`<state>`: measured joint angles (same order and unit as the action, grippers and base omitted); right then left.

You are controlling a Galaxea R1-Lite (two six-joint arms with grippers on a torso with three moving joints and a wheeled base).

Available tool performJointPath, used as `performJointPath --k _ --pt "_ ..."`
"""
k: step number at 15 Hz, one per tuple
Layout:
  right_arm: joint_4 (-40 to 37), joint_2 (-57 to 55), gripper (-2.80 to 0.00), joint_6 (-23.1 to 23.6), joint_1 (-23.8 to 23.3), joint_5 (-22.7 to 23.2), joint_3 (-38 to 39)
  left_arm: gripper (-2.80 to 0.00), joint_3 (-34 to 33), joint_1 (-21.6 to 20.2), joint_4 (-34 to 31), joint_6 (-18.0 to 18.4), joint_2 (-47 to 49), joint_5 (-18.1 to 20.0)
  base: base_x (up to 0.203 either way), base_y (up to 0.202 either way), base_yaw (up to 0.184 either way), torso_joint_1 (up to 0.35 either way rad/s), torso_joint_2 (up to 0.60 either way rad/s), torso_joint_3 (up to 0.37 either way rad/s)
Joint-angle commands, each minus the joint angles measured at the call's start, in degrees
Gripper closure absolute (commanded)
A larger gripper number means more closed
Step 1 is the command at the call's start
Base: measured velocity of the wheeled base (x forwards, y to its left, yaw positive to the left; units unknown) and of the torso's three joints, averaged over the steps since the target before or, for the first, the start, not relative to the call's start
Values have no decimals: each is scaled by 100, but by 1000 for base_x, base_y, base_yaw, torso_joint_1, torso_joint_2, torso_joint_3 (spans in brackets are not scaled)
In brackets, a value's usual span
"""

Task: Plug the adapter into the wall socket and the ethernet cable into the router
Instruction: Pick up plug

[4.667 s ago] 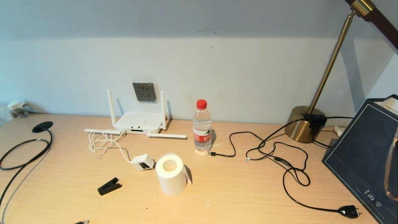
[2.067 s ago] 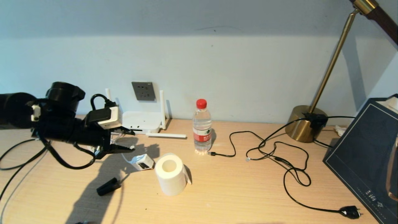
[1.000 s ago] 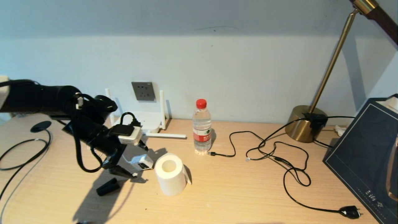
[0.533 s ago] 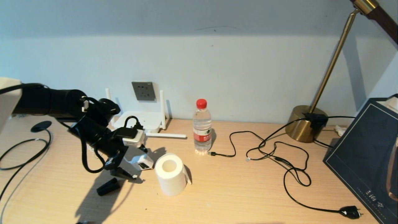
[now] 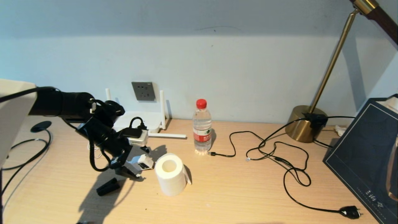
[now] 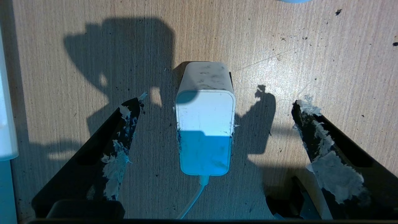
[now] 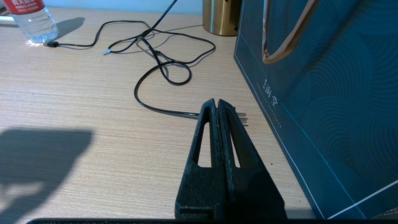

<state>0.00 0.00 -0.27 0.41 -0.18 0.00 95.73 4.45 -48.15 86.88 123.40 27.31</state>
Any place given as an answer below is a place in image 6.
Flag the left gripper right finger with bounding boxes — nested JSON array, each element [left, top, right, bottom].
[[292, 96, 398, 219]]

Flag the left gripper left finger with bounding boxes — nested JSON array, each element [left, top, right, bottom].
[[31, 92, 147, 218]]

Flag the white adapter cable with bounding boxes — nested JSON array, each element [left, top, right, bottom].
[[177, 175, 209, 220]]

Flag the white power adapter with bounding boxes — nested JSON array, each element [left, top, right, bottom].
[[175, 61, 236, 177]]

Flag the white router with antennas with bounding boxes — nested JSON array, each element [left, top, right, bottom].
[[0, 25, 18, 161]]

